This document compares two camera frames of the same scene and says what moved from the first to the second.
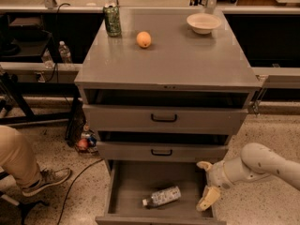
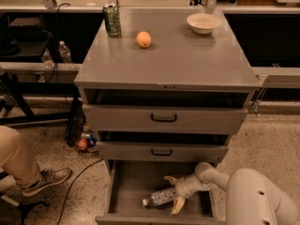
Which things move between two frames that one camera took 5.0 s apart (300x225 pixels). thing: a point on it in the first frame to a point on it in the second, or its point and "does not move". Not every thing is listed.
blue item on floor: (92, 141) does not move
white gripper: (216, 174) to (185, 187)
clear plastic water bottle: (162, 197) does not move
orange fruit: (143, 38) does not move
